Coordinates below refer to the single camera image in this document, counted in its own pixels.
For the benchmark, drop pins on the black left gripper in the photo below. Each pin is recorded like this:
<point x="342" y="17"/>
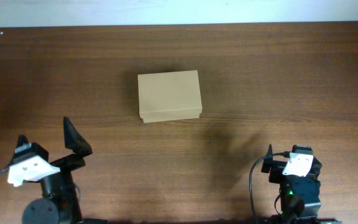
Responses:
<point x="73" y="139"/>

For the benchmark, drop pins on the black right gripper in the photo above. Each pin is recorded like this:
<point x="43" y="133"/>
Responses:
<point x="276" y="168"/>

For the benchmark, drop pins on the brown cardboard box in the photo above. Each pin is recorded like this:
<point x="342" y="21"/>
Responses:
<point x="169" y="96"/>

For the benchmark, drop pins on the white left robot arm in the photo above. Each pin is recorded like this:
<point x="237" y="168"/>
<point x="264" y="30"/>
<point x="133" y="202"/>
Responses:
<point x="60" y="202"/>

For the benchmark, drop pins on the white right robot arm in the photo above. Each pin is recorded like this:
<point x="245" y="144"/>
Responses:
<point x="298" y="197"/>

